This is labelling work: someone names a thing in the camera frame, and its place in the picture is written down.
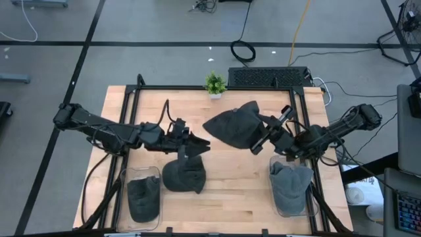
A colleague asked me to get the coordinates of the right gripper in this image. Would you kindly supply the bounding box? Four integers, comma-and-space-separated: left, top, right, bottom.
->
250, 105, 296, 156

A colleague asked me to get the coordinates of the blue-grey baseball cap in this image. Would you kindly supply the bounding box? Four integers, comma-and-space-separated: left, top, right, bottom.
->
274, 164, 315, 217
269, 160, 292, 177

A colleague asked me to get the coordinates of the thin black cable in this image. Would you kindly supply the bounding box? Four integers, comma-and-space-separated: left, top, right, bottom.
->
320, 80, 399, 99
289, 48, 379, 66

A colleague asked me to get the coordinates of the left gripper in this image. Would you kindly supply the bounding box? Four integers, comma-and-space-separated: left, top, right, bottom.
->
164, 117, 211, 165

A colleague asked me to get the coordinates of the dark grey baseball cap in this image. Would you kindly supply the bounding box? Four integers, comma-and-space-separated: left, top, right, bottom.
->
162, 153, 207, 195
126, 176, 162, 224
201, 100, 270, 151

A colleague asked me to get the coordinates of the yellow cable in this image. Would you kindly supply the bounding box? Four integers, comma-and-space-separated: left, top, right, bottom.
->
287, 0, 312, 66

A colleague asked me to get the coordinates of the black cable bundle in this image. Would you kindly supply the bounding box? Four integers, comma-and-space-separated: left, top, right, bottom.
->
189, 0, 218, 14

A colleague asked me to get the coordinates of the coiled black cable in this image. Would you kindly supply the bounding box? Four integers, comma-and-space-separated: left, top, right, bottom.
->
229, 0, 257, 64

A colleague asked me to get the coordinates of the white round object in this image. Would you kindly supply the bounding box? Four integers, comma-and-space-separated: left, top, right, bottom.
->
365, 203, 385, 224

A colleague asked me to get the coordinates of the black desk device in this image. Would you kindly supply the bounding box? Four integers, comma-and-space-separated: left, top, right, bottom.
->
407, 77, 421, 119

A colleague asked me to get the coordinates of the grey metal bar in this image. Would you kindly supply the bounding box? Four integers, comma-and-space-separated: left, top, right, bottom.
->
0, 72, 31, 84

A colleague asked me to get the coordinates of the clear plastic bin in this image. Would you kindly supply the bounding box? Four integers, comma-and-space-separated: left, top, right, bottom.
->
268, 154, 320, 219
115, 166, 163, 232

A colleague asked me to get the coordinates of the white looped cable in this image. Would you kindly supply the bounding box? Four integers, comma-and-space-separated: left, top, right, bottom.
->
311, 77, 333, 107

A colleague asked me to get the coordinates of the backlit black keyboard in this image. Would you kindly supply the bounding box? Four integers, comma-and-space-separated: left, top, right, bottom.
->
393, 190, 421, 236

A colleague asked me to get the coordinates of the grey side desk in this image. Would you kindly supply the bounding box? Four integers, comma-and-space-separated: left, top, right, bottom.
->
383, 84, 421, 237

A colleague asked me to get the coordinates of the small green potted plant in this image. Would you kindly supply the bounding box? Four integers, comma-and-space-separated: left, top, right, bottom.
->
203, 70, 228, 100

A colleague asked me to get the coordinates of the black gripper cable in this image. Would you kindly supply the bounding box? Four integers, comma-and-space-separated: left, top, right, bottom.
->
159, 99, 178, 125

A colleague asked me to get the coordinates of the black standing fan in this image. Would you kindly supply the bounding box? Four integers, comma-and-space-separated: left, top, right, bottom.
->
376, 0, 421, 66

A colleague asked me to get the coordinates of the black diagonal beam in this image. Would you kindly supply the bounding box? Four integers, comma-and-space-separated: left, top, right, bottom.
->
340, 151, 401, 185

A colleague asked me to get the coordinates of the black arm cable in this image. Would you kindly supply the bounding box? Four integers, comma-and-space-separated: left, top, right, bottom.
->
80, 151, 114, 228

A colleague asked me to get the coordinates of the white printed box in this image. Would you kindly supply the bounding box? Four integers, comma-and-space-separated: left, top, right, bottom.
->
341, 164, 384, 207

